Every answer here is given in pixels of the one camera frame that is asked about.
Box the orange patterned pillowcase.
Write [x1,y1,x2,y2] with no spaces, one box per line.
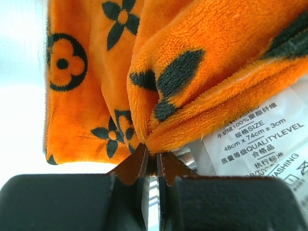
[45,0,308,165]

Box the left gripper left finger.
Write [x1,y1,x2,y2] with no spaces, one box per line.
[0,145,149,231]

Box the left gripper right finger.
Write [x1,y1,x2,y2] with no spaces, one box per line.
[156,152,308,231]

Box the white care label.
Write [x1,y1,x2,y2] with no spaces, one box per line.
[203,79,308,177]

